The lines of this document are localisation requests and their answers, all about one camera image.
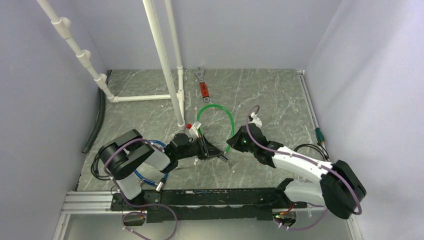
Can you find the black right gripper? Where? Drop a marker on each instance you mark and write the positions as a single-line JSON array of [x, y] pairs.
[[235, 142]]

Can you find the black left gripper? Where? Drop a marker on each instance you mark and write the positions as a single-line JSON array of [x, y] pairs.
[[206, 149]]

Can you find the green cable lock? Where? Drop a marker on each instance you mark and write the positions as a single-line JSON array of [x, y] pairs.
[[217, 124]]

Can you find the blue cable lock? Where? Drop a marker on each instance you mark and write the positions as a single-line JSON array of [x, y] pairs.
[[150, 177]]

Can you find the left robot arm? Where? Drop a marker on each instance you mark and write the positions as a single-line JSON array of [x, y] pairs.
[[123, 155]]

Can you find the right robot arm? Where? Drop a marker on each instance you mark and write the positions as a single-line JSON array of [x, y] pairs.
[[332, 185]]

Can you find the black foam tube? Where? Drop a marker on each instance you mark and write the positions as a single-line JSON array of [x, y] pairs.
[[98, 122]]

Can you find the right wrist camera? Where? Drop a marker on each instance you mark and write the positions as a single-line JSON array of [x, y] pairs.
[[254, 119]]

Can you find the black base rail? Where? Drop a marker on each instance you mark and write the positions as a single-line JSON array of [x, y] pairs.
[[217, 204]]

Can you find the red handled adjustable wrench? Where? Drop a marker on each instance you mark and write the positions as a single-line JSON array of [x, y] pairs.
[[203, 87]]

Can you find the white pvc pipe frame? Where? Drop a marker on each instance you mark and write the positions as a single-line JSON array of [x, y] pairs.
[[117, 29]]

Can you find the green handled screwdriver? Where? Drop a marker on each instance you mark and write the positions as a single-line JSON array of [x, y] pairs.
[[319, 136]]

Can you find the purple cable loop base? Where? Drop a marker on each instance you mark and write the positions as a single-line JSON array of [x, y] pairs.
[[149, 215]]

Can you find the aluminium frame rail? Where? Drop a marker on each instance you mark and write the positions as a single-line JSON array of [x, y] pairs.
[[87, 202]]

